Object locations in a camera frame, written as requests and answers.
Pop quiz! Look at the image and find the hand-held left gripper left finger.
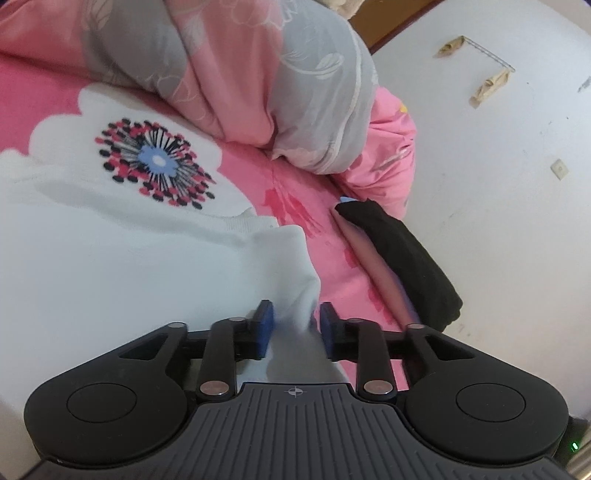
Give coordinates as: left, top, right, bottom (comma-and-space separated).
117, 299, 275, 401

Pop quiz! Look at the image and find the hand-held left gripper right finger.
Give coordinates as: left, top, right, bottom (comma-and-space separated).
320, 302, 475, 401

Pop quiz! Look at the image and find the white sweatshirt with orange print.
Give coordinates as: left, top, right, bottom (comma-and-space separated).
0, 150, 354, 467

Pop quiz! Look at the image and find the black folded garment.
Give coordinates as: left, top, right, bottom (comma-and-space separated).
335, 198, 463, 334

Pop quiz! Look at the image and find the pink floral bed sheet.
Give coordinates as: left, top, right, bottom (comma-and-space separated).
0, 51, 419, 393

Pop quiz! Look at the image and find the pink and grey floral duvet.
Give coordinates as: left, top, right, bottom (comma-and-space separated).
0, 0, 419, 217

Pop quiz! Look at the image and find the brown wooden door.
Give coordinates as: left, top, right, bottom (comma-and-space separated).
348, 0, 445, 52

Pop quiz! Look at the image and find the wall hook rail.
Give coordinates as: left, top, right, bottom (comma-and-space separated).
433, 36, 516, 109

